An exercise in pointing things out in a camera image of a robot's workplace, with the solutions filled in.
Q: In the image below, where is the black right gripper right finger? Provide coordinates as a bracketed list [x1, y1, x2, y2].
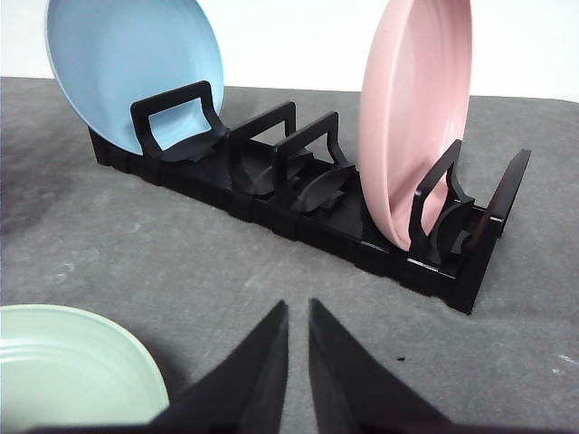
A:
[308, 298, 500, 434]

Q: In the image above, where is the green plate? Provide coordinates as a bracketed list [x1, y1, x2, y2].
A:
[0, 305, 170, 431]

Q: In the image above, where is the pink plate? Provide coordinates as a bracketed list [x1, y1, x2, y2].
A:
[359, 0, 473, 250]

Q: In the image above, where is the blue plate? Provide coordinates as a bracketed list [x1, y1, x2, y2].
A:
[45, 0, 224, 155]

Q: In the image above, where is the grey table mat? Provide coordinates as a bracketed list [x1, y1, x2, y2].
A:
[0, 77, 579, 434]

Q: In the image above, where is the black dish rack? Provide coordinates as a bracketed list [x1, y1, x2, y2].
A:
[90, 80, 531, 314]

